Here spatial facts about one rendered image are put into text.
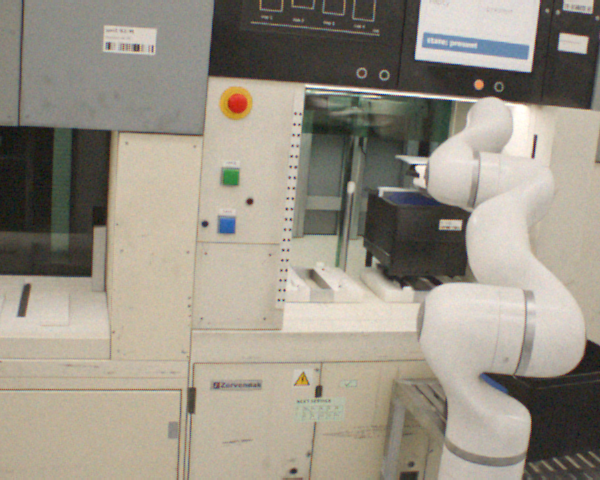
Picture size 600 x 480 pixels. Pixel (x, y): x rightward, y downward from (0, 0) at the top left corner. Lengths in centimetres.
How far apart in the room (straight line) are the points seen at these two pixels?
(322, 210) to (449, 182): 132
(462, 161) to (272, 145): 45
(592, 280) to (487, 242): 86
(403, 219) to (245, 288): 47
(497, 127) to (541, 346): 53
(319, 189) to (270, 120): 102
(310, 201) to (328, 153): 16
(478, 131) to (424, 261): 66
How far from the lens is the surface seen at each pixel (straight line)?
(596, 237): 208
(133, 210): 169
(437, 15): 180
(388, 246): 207
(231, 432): 189
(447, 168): 144
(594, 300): 213
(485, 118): 153
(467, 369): 113
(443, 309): 112
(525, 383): 158
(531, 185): 141
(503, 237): 127
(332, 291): 203
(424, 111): 235
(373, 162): 274
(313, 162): 268
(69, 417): 184
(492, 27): 186
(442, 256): 211
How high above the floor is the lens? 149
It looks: 13 degrees down
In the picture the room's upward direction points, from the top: 5 degrees clockwise
